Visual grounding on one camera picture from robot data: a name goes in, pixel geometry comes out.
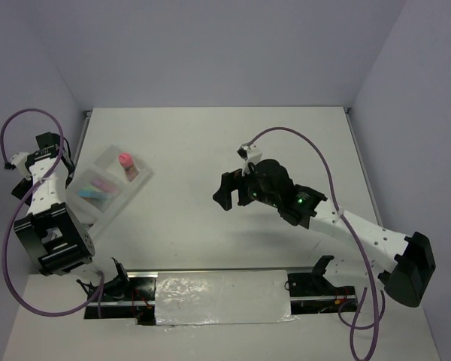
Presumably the blue cap highlighter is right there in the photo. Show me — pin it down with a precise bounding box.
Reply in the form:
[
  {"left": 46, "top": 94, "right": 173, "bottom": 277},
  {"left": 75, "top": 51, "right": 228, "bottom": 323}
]
[{"left": 78, "top": 190, "right": 110, "bottom": 202}]

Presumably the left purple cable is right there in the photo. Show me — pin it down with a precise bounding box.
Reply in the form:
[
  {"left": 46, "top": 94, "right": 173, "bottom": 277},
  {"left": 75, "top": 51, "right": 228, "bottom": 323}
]
[{"left": 0, "top": 108, "right": 105, "bottom": 317}]

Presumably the clear plastic organizer tray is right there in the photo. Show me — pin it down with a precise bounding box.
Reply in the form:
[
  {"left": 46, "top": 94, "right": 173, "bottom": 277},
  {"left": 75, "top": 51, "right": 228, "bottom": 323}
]
[{"left": 66, "top": 144, "right": 153, "bottom": 240}]

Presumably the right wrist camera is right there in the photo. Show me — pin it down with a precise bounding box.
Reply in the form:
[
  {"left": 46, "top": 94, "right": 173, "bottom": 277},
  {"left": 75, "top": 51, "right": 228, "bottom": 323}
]
[{"left": 237, "top": 144, "right": 262, "bottom": 176}]

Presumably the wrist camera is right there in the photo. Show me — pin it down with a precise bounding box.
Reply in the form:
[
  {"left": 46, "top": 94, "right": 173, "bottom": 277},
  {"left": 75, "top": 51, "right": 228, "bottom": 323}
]
[
  {"left": 237, "top": 144, "right": 262, "bottom": 176},
  {"left": 5, "top": 152, "right": 32, "bottom": 180}
]

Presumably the silver foil covered panel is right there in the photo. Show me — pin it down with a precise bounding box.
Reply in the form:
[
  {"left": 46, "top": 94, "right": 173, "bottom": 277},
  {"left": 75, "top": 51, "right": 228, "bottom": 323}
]
[{"left": 155, "top": 270, "right": 294, "bottom": 326}]

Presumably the purple cap highlighter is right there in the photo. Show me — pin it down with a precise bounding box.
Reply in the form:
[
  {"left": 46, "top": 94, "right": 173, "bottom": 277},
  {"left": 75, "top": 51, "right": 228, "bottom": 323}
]
[{"left": 90, "top": 178, "right": 120, "bottom": 194}]

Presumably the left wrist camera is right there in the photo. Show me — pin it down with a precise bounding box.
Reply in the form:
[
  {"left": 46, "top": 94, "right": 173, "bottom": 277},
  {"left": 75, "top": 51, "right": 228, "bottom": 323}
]
[{"left": 5, "top": 152, "right": 32, "bottom": 180}]

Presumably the pink cap glue stick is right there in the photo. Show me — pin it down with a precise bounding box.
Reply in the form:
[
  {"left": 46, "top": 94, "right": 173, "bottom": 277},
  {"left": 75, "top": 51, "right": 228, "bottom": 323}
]
[{"left": 118, "top": 153, "right": 140, "bottom": 182}]

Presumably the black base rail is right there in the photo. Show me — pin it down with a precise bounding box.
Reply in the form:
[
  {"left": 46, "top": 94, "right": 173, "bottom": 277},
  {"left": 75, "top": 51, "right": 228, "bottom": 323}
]
[{"left": 84, "top": 265, "right": 358, "bottom": 326}]

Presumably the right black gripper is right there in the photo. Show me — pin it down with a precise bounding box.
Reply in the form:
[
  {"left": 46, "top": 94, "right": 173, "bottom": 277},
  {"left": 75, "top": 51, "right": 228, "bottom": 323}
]
[{"left": 213, "top": 166, "right": 280, "bottom": 210}]

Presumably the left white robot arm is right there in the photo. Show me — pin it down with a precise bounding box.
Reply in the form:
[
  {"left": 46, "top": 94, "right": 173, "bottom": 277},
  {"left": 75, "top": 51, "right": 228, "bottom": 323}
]
[{"left": 11, "top": 132, "right": 132, "bottom": 301}]

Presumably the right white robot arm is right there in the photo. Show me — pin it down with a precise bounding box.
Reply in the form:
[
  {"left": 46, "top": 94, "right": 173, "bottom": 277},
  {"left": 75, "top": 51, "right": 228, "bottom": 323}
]
[{"left": 213, "top": 159, "right": 436, "bottom": 308}]

